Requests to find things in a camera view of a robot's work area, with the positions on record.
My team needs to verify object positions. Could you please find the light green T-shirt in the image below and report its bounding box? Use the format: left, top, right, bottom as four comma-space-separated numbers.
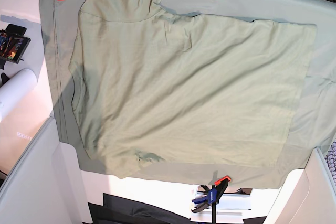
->
69, 0, 317, 178

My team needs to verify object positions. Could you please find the blue orange bar clamp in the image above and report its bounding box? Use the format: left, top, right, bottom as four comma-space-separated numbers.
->
191, 176, 231, 223

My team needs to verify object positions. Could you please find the black fabric under table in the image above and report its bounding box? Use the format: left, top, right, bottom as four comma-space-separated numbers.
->
88, 193, 267, 224

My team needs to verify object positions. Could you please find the green table cover cloth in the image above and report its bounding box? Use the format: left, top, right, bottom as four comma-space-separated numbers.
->
39, 0, 335, 189

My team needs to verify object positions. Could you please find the white paper roll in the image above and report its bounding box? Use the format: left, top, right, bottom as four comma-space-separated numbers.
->
1, 69, 37, 121

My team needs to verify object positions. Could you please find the black tablet with stand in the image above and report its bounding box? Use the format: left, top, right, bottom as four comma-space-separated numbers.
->
1, 24, 31, 64

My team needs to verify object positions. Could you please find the patterned mesh mat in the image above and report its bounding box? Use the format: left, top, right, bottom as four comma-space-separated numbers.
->
325, 142, 336, 183

